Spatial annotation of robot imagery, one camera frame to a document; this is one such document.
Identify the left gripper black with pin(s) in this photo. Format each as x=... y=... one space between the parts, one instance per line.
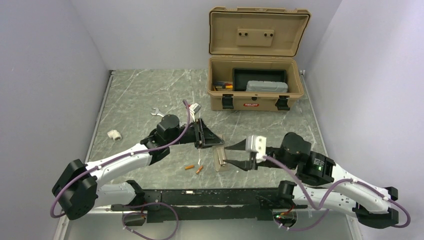
x=204 y=136

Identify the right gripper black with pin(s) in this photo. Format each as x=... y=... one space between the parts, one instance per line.
x=244 y=164

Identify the beige remote control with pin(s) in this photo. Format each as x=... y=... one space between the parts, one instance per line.
x=219 y=157

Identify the orange aa battery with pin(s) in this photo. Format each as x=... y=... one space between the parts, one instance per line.
x=189 y=167
x=199 y=169

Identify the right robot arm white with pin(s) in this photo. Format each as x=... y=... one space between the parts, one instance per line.
x=318 y=182

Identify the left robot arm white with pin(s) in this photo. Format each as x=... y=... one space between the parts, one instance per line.
x=84 y=186

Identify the white PVC elbow fitting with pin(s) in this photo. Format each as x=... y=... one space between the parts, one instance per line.
x=114 y=135

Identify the silver combination wrench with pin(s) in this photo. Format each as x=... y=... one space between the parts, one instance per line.
x=156 y=112

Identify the grey plastic case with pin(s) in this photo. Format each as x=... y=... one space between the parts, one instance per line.
x=267 y=86

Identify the black tray in toolbox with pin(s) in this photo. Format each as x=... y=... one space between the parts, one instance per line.
x=241 y=76

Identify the tan plastic toolbox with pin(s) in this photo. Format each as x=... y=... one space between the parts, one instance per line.
x=255 y=38

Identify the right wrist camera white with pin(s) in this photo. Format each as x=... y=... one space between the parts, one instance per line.
x=256 y=143

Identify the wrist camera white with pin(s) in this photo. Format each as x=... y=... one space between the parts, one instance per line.
x=194 y=108
x=256 y=143

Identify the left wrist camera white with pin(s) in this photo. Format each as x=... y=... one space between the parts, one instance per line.
x=194 y=108

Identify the aluminium frame rail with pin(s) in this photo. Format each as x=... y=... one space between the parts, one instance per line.
x=77 y=203

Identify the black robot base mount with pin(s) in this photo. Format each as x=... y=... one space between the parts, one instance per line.
x=210 y=204

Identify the yellow-handled tools in toolbox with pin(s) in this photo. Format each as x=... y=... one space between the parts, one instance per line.
x=222 y=86

